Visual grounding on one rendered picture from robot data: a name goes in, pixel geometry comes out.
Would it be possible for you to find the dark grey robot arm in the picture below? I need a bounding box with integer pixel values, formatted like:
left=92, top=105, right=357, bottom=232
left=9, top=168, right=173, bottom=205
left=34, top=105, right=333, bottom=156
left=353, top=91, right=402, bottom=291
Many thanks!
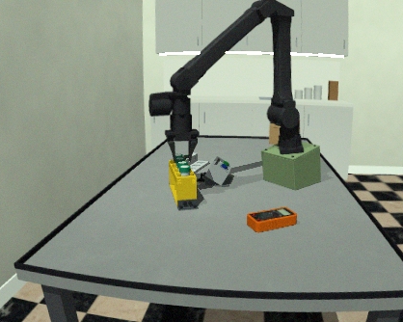
left=148, top=0, right=304, bottom=154

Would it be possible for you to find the pale grey key housing panel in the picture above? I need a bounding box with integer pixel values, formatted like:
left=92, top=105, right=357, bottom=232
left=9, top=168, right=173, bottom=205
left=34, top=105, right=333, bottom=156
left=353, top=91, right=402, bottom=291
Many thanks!
left=198, top=156, right=232, bottom=187

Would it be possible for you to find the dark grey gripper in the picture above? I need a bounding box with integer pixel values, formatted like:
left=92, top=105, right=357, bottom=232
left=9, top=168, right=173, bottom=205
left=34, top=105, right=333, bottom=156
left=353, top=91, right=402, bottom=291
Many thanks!
left=165, top=114, right=200, bottom=162

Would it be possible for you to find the orange multimeter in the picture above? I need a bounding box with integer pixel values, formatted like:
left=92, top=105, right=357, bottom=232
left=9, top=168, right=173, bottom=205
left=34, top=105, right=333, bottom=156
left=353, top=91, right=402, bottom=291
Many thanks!
left=247, top=207, right=297, bottom=232

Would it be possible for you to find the black table edge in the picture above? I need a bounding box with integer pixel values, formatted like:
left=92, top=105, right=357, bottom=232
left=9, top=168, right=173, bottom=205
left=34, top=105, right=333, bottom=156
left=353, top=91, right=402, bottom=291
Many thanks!
left=14, top=139, right=403, bottom=300

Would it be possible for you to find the yellow tube rack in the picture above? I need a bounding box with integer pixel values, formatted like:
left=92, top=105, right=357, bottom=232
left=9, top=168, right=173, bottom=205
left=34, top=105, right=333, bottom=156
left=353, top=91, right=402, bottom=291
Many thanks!
left=169, top=160, right=197, bottom=206

